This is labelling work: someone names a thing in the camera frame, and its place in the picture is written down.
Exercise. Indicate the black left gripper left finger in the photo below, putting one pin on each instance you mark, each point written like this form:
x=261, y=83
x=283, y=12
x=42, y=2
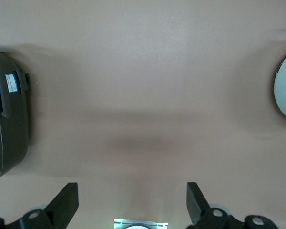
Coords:
x=62, y=205

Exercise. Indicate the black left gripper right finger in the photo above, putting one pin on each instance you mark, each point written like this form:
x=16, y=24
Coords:
x=196, y=207

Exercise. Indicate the shiny reflective silver object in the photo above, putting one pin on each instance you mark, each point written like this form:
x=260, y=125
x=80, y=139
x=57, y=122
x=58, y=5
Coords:
x=140, y=224

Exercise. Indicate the dark grey housing, blue label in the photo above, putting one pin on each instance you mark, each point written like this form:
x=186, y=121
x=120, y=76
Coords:
x=12, y=133

